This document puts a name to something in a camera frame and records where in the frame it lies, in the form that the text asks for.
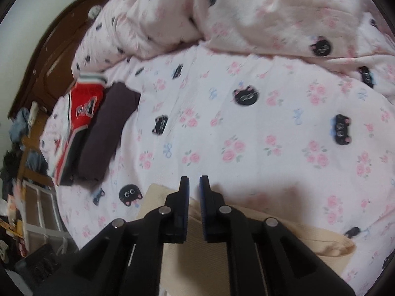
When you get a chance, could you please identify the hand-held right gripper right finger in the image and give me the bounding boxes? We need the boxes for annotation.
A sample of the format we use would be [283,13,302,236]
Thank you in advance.
[199,175,356,296]

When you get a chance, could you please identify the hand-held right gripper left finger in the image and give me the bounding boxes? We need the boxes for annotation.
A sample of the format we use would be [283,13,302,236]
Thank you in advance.
[37,176,190,296]

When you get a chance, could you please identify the beige knit sweater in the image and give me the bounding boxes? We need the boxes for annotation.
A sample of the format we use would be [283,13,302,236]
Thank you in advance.
[140,183,356,296]

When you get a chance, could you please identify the pink cat-print bedsheet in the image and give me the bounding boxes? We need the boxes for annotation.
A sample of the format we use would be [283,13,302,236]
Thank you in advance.
[40,45,395,296]

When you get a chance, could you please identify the dark purple folded garment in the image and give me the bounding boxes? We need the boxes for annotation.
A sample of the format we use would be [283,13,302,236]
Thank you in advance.
[77,82,141,182]

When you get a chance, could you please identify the red lettered jersey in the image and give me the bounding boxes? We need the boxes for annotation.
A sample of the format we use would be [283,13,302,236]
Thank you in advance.
[51,72,107,187]

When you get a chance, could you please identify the dark object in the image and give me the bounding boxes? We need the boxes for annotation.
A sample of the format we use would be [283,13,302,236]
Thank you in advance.
[14,243,79,289]

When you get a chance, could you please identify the wooden chair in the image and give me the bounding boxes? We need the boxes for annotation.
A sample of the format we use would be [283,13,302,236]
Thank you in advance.
[17,102,56,188]

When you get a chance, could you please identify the blue cloth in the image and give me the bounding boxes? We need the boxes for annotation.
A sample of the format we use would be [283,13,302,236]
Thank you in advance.
[9,108,35,144]

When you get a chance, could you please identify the dark wooden headboard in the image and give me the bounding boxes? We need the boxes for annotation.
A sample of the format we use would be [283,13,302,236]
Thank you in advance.
[8,0,149,121]

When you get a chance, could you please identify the pink cat-print duvet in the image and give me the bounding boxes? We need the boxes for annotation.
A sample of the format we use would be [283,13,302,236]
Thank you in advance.
[74,0,395,97]

